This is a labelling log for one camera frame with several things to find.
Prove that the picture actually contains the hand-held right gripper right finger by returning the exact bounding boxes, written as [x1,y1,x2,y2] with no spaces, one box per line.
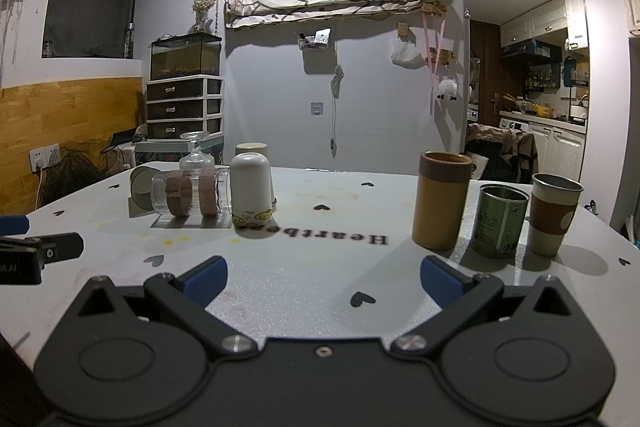
[389,255,577,361]

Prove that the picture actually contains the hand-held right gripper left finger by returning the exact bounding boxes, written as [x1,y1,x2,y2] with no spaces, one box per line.
[75,255,259,362]

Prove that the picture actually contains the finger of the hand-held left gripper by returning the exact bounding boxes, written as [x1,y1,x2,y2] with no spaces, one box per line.
[0,216,30,236]
[0,232,85,266]

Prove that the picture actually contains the white cup with yellow print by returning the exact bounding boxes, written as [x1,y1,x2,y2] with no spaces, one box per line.
[229,152,273,229]

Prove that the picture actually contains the tall brown cup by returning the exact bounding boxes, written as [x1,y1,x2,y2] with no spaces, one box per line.
[411,151,473,251]

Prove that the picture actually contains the clear glass cup brown bands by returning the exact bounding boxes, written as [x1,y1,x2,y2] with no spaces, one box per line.
[150,167,233,219]

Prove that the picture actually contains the metal cup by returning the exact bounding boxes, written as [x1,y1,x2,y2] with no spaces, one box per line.
[129,165,163,210]

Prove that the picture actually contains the grey cup with brown sleeve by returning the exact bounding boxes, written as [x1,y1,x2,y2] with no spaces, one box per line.
[528,173,584,257]

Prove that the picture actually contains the beige cup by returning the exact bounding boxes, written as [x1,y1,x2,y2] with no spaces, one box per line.
[234,142,278,208]

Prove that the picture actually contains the white power outlet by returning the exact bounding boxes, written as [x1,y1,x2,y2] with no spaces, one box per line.
[30,146,61,172]

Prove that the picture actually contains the black netting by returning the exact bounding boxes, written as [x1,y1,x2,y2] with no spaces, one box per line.
[40,147,108,204]

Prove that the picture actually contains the green tin can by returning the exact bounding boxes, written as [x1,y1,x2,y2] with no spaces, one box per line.
[469,184,530,259]

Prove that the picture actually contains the clear wine glass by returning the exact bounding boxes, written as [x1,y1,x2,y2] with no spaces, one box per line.
[178,131,216,172]

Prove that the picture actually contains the chair with brown cloth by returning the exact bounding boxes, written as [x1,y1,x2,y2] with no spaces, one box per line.
[466,123,539,185]

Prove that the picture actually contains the white lower kitchen cabinet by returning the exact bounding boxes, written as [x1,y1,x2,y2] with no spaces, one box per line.
[529,117,587,188]

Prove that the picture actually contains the white drawer unit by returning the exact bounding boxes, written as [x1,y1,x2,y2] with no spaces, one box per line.
[146,76,224,140]

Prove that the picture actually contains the brown door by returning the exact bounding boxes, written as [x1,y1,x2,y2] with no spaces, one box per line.
[470,21,502,125]

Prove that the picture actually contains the glass fish tank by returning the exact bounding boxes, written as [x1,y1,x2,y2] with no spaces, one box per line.
[150,33,222,81]

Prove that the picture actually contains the pink ribbons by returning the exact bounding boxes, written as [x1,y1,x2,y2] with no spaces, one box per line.
[422,12,448,118]

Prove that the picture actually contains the white hanging bag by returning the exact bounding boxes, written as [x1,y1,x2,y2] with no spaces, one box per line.
[391,38,423,68]

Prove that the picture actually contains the dried flowers in vase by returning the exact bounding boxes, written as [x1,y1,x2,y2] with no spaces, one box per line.
[192,0,217,34]

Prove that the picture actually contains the white upper kitchen cabinets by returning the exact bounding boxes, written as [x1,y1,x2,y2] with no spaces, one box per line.
[500,0,589,50]

